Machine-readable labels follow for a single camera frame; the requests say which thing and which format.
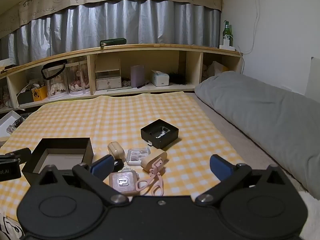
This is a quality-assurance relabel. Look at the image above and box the clear plastic case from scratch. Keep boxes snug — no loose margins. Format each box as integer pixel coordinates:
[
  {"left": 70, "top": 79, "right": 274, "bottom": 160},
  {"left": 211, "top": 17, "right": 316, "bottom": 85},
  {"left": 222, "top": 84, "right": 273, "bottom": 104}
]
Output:
[{"left": 126, "top": 148, "right": 151, "bottom": 166}]

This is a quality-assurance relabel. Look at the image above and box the black feathery item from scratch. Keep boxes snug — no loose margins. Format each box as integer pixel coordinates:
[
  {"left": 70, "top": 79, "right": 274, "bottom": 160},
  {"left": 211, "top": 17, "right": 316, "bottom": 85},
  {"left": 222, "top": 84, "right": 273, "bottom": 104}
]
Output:
[{"left": 167, "top": 72, "right": 191, "bottom": 86}]

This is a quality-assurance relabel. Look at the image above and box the white tissue box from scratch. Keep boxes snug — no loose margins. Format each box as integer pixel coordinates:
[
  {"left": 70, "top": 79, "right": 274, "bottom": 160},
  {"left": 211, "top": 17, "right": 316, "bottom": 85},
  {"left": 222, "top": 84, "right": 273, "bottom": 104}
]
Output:
[{"left": 150, "top": 70, "right": 171, "bottom": 87}]

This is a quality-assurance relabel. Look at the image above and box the white printed bag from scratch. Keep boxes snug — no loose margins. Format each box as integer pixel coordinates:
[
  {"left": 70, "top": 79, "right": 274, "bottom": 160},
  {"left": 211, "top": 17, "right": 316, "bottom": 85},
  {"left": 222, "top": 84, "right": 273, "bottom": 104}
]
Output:
[{"left": 0, "top": 212, "right": 26, "bottom": 240}]

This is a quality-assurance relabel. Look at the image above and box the yellow checked mat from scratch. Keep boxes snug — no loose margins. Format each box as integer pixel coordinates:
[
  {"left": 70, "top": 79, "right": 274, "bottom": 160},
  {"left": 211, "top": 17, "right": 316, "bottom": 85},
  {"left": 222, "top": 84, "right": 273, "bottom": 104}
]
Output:
[{"left": 0, "top": 92, "right": 247, "bottom": 222}]

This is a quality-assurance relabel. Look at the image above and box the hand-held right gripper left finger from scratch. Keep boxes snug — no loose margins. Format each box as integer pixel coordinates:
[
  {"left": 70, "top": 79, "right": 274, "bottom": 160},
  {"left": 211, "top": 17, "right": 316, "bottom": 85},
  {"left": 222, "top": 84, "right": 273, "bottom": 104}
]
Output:
[{"left": 37, "top": 154, "right": 129, "bottom": 205}]

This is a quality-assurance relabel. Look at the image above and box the green glass bottle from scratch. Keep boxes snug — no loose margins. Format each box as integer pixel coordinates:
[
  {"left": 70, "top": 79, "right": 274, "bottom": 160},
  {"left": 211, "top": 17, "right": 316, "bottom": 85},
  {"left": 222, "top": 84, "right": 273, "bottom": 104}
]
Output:
[{"left": 223, "top": 20, "right": 234, "bottom": 47}]

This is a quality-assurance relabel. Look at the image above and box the white power strip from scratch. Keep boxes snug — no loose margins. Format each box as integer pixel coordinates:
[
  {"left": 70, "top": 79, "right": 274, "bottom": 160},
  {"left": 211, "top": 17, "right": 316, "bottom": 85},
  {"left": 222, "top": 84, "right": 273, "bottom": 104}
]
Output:
[{"left": 219, "top": 36, "right": 236, "bottom": 50}]

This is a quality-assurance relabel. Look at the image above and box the large black box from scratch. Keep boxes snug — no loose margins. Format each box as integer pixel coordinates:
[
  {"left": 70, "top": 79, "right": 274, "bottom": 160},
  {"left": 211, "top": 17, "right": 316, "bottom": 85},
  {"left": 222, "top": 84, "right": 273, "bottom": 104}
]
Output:
[{"left": 22, "top": 137, "right": 94, "bottom": 186}]

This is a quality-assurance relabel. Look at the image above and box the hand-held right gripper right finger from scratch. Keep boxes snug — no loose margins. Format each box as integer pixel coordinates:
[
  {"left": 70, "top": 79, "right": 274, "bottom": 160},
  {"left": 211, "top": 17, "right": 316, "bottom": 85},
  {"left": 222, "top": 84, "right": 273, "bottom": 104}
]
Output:
[{"left": 195, "top": 154, "right": 288, "bottom": 205}]

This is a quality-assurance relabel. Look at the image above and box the paper bag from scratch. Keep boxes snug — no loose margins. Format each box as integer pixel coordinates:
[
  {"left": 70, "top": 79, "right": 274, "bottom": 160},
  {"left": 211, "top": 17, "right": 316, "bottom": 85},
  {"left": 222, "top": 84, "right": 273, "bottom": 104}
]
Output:
[{"left": 207, "top": 60, "right": 229, "bottom": 77}]

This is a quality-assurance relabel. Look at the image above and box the wooden drawer organizer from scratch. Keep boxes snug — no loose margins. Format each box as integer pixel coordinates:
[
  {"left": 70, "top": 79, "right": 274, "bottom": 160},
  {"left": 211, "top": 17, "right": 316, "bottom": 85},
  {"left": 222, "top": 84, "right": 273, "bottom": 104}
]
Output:
[{"left": 95, "top": 58, "right": 122, "bottom": 91}]

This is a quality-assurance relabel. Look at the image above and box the white cable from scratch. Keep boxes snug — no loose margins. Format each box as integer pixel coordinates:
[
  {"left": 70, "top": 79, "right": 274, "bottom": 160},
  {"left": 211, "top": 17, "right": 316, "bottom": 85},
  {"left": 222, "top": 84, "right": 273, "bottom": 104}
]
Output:
[{"left": 237, "top": 0, "right": 262, "bottom": 55}]

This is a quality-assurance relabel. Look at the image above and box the grey pillow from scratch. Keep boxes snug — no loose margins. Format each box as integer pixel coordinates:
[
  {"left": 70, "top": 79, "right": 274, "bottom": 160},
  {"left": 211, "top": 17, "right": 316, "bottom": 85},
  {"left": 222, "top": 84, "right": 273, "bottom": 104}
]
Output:
[{"left": 194, "top": 71, "right": 320, "bottom": 201}]

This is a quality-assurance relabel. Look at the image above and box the pink square compact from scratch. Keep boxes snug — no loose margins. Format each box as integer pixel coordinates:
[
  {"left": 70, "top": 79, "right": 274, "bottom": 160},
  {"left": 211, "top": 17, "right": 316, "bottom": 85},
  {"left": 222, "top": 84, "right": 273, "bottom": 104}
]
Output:
[{"left": 109, "top": 171, "right": 139, "bottom": 196}]

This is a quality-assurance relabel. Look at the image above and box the black headband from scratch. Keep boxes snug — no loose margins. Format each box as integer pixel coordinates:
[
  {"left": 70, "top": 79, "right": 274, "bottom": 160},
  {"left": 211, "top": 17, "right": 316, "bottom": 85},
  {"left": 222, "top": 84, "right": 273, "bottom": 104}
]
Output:
[{"left": 41, "top": 60, "right": 68, "bottom": 81}]

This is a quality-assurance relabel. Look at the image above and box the dark box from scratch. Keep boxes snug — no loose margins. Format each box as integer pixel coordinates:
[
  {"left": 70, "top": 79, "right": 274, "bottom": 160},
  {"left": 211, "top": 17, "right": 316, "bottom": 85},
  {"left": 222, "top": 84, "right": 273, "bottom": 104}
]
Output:
[{"left": 17, "top": 90, "right": 34, "bottom": 106}]

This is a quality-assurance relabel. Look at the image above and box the yellow box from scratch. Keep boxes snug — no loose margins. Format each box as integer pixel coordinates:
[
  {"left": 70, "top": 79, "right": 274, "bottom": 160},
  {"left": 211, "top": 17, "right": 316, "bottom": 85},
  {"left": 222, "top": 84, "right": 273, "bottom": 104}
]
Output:
[{"left": 31, "top": 85, "right": 48, "bottom": 101}]

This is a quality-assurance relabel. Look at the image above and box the dark green tube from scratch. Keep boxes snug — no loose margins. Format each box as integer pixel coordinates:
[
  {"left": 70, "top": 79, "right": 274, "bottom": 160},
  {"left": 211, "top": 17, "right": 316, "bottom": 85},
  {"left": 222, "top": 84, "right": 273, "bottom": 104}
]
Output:
[{"left": 100, "top": 38, "right": 127, "bottom": 48}]

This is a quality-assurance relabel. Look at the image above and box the pink eyelash curler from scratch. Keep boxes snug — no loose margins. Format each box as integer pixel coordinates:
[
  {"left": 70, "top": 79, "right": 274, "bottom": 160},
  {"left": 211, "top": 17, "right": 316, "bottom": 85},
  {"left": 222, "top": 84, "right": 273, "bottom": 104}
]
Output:
[{"left": 136, "top": 164, "right": 165, "bottom": 197}]

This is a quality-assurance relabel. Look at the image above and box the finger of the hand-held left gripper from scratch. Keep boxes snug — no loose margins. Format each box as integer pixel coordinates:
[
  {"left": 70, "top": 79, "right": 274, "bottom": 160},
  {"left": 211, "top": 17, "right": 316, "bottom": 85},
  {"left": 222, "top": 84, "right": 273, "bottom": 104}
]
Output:
[{"left": 0, "top": 148, "right": 32, "bottom": 165}]

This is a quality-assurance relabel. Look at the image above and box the wooden shelf unit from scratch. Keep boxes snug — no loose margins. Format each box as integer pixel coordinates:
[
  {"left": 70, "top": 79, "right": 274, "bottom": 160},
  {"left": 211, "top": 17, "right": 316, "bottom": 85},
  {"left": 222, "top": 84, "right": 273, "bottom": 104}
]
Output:
[{"left": 0, "top": 43, "right": 244, "bottom": 113}]

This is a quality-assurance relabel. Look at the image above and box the grey curtain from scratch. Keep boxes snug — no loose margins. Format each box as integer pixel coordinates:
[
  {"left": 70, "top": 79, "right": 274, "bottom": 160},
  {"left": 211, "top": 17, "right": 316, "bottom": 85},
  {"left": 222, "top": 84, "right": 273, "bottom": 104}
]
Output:
[{"left": 0, "top": 0, "right": 222, "bottom": 66}]

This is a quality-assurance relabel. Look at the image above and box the black round jar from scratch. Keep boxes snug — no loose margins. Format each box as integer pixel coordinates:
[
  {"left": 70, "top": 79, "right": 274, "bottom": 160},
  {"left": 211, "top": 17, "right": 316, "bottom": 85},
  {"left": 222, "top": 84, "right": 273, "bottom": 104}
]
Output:
[{"left": 113, "top": 158, "right": 124, "bottom": 172}]

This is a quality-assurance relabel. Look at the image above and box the clear container of shells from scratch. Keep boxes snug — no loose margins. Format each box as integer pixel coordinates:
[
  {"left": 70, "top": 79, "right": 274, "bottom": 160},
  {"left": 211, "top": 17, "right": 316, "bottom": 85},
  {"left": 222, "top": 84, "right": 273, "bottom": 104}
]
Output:
[
  {"left": 66, "top": 61, "right": 91, "bottom": 96},
  {"left": 46, "top": 65, "right": 69, "bottom": 98}
]

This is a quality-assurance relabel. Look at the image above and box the beige earbud case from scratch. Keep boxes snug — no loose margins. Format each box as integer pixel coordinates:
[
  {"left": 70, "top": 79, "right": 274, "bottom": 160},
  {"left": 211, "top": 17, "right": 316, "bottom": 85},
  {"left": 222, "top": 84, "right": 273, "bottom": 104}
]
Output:
[{"left": 108, "top": 142, "right": 122, "bottom": 159}]

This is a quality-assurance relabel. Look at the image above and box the small black box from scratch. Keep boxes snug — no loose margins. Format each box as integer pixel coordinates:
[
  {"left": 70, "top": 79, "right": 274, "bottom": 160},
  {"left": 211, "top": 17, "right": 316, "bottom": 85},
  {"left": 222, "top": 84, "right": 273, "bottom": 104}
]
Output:
[{"left": 140, "top": 119, "right": 180, "bottom": 149}]

